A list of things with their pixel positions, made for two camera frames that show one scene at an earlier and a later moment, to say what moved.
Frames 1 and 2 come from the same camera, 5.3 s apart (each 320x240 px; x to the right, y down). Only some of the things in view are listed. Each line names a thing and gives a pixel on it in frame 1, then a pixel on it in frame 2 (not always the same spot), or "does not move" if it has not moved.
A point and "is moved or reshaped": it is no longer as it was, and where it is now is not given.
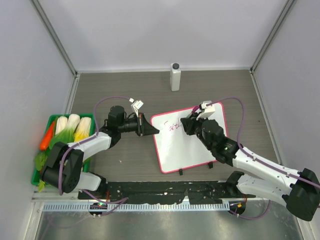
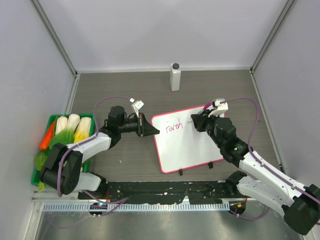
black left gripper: (143, 127) does not move
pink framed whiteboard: (178, 150) does not move
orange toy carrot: (47, 137) does not move
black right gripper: (189, 123) → (200, 120)
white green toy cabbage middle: (73, 121) does not move
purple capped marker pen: (195, 108) is moved or reshaped
